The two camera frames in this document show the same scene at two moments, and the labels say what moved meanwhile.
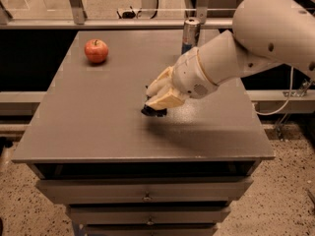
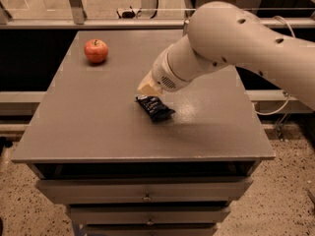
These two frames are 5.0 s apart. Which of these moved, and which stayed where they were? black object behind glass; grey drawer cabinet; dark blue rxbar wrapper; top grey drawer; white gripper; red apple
Moved: dark blue rxbar wrapper; white gripper
Stayed: red apple; black object behind glass; grey drawer cabinet; top grey drawer
